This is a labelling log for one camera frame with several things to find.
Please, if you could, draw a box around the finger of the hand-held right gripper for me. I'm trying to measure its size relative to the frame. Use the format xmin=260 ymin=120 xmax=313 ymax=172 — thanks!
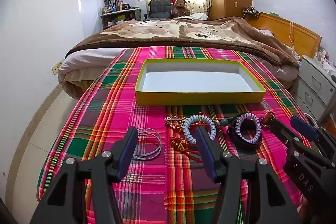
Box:
xmin=270 ymin=119 xmax=302 ymax=161
xmin=290 ymin=116 xmax=336 ymax=159

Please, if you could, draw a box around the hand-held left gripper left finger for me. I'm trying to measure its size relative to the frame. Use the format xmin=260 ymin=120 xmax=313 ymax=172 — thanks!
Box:
xmin=29 ymin=126 xmax=138 ymax=224

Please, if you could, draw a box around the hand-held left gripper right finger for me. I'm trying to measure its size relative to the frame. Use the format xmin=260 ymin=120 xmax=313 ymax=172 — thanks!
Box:
xmin=196 ymin=126 xmax=302 ymax=224

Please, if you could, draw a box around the brown beaded hair tie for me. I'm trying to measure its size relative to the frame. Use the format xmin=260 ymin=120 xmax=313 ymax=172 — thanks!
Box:
xmin=262 ymin=112 xmax=276 ymax=128

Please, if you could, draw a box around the grey elastic hair tie bundle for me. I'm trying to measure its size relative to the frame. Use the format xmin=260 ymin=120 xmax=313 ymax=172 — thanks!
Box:
xmin=133 ymin=127 xmax=163 ymax=161

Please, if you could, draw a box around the purple spiral hair tie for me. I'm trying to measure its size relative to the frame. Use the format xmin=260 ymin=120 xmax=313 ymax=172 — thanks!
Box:
xmin=235 ymin=113 xmax=261 ymax=143

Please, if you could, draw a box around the red cord beaded bracelet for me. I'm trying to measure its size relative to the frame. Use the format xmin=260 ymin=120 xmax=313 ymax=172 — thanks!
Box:
xmin=169 ymin=135 xmax=201 ymax=163

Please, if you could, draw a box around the light blue spiral hair tie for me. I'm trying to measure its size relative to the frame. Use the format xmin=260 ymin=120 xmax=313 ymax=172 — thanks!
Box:
xmin=182 ymin=115 xmax=216 ymax=144

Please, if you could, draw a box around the yellow cardboard box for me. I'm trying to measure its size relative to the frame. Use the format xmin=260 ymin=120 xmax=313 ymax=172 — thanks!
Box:
xmin=134 ymin=58 xmax=267 ymax=106

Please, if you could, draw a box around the black band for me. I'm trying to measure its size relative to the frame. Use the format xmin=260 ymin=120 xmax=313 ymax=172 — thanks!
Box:
xmin=226 ymin=119 xmax=263 ymax=149

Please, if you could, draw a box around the grey drawer cabinet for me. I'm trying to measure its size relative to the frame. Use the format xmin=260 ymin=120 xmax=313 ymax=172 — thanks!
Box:
xmin=295 ymin=55 xmax=336 ymax=122

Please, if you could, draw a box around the pink green plaid cloth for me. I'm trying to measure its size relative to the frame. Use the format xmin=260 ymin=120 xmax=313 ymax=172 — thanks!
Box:
xmin=37 ymin=46 xmax=319 ymax=224

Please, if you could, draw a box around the bed with pale sheet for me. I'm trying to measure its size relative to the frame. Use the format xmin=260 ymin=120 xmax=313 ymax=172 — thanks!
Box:
xmin=58 ymin=15 xmax=301 ymax=98

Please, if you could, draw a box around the wooden headboard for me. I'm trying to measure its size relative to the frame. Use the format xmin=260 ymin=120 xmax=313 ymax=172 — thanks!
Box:
xmin=245 ymin=12 xmax=323 ymax=59

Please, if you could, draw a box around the brown patterned blanket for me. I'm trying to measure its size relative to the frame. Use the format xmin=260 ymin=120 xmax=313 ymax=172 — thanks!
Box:
xmin=68 ymin=16 xmax=300 ymax=67

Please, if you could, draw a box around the power strip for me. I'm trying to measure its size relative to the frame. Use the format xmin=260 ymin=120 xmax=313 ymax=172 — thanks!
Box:
xmin=241 ymin=6 xmax=260 ymax=16

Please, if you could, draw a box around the cluttered desk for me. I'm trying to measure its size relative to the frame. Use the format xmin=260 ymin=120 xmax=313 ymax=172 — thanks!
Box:
xmin=100 ymin=7 xmax=142 ymax=30

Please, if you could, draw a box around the white pillow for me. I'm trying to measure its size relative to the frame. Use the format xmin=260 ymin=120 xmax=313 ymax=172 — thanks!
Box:
xmin=188 ymin=13 xmax=209 ymax=21

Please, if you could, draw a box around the cluster of toiletry bottles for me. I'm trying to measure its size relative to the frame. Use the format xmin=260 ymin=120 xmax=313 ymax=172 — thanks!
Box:
xmin=101 ymin=0 xmax=137 ymax=14

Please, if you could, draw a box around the grey armchair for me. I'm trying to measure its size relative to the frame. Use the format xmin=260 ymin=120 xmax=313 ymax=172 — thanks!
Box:
xmin=144 ymin=0 xmax=174 ymax=21

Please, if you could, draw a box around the brown teddy bear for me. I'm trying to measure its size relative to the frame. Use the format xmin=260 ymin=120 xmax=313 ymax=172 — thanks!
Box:
xmin=170 ymin=0 xmax=191 ymax=18

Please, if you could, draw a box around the teal bead black hair tie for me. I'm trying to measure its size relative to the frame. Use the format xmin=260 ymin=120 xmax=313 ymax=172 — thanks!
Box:
xmin=220 ymin=113 xmax=243 ymax=127

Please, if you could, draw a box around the gold charm bead bracelet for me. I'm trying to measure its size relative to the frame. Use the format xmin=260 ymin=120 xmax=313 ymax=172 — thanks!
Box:
xmin=165 ymin=115 xmax=187 ymax=132

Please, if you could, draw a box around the orange charging cable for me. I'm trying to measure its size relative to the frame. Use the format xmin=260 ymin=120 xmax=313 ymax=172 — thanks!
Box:
xmin=288 ymin=20 xmax=295 ymax=51

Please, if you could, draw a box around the wall socket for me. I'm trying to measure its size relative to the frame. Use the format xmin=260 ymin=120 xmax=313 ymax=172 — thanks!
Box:
xmin=52 ymin=60 xmax=65 ymax=75

